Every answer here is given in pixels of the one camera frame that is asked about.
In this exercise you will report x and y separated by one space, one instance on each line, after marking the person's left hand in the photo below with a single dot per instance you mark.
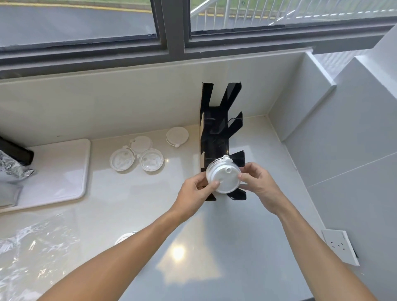
190 198

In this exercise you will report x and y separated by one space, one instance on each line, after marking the person's right hand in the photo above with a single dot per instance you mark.
266 189

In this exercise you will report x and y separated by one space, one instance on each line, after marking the person's right thumb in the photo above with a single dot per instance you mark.
247 178

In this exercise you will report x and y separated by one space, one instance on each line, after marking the person's left thumb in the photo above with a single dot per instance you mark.
210 188

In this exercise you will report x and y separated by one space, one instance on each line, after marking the stack of white cup lids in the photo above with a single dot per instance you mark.
225 178

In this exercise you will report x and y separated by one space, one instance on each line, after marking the person's left forearm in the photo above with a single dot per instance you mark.
124 257

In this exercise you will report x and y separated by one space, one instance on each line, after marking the person's right forearm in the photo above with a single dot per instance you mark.
319 254

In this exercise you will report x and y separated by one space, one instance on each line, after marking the black acrylic lid rack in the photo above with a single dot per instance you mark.
217 130

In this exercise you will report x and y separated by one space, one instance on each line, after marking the white cup lid with tab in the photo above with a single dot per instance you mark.
177 136
141 144

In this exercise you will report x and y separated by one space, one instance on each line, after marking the clear plastic cup lid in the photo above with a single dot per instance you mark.
151 160
122 159

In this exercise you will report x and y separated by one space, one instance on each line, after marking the white drying mat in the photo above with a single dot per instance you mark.
59 173

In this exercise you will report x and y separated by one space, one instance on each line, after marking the white metal railing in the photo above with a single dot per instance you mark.
279 9

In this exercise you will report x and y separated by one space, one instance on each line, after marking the clear plastic bag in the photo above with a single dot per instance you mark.
34 257

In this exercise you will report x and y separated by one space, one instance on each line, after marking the black box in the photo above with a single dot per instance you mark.
17 152

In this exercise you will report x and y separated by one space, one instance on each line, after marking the white wall socket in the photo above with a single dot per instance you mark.
339 246

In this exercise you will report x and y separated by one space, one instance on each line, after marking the dark grey window frame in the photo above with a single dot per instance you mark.
173 46

